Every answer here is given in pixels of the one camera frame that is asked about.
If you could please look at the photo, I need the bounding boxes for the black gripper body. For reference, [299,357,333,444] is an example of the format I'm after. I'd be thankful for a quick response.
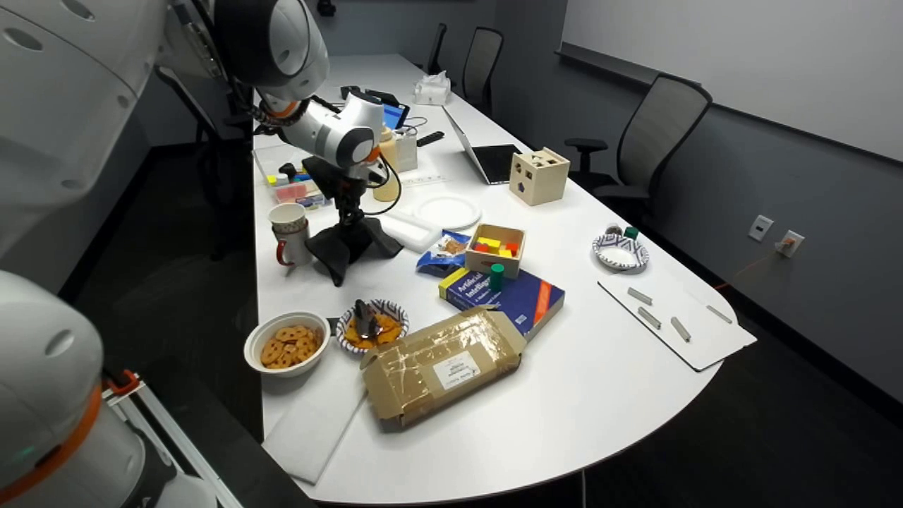
[337,172,374,221]

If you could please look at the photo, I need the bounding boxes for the dark grey towel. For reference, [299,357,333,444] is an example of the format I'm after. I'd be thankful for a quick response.
[306,219,408,289]

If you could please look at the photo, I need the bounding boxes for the white paper napkin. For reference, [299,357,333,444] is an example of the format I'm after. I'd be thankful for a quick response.
[375,213,440,255]

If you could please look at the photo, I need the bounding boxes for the clear box with colourful items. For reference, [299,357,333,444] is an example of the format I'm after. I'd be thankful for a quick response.
[271,178,329,213]

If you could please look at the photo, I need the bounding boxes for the cream box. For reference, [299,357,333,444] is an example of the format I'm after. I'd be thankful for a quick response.
[375,128,422,178]

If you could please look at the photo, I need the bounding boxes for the blue snack packet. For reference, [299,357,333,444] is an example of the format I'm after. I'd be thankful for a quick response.
[416,228,474,279]

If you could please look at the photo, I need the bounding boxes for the tablet with blue screen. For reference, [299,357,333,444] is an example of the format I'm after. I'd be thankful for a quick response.
[361,86,413,134]

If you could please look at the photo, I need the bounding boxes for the white plate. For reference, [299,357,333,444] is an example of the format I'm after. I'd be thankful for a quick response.
[411,195,487,234]

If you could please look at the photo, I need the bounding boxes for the metal scoop spoon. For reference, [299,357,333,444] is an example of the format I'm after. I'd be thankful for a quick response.
[350,298,382,346]

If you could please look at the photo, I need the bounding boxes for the orange chips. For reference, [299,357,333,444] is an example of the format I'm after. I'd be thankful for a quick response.
[341,314,405,354]

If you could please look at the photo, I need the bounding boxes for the pretzel snacks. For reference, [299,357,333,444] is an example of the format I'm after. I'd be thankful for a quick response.
[260,322,324,369]

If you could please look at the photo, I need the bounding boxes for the white tissue box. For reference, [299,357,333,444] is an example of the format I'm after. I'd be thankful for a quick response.
[413,68,458,108]

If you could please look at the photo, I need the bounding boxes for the wooden tray with coloured blocks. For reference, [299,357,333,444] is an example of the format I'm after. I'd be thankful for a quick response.
[464,221,528,279]

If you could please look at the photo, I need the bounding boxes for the white bowl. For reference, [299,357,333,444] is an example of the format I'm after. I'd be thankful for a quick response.
[240,312,333,381]

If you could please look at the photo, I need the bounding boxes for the open laptop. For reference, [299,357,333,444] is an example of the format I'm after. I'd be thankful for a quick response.
[439,103,526,186]

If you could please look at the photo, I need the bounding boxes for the black mesh office chair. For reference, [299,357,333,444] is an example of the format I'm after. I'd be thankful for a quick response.
[561,70,715,223]
[423,21,451,77]
[458,22,508,111]

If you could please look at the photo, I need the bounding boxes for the blue hardcover book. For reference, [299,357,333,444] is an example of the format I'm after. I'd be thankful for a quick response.
[439,266,567,343]

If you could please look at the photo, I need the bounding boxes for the wooden cube with holes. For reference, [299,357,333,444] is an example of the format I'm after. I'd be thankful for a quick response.
[508,148,573,210]

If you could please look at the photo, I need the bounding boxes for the white flat sheet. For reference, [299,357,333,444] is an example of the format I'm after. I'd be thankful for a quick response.
[260,369,370,488]

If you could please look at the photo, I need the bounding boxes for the white board with grey pieces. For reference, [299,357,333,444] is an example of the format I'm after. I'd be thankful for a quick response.
[597,266,759,377]

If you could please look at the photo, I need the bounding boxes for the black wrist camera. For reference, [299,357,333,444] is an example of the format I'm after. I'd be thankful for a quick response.
[299,152,347,207]

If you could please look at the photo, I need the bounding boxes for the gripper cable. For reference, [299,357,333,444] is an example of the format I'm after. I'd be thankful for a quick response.
[370,158,408,214]

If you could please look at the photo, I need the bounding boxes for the white mug with red handle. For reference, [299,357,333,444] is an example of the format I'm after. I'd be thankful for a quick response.
[269,203,316,271]

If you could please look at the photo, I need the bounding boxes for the coiled white cable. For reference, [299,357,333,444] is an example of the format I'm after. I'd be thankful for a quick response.
[590,228,652,276]

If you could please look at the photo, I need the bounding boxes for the white robot stand frame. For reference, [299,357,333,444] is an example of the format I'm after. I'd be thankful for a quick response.
[102,369,250,508]

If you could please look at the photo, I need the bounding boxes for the wall whiteboard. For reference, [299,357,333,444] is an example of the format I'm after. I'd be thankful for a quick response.
[559,0,903,165]

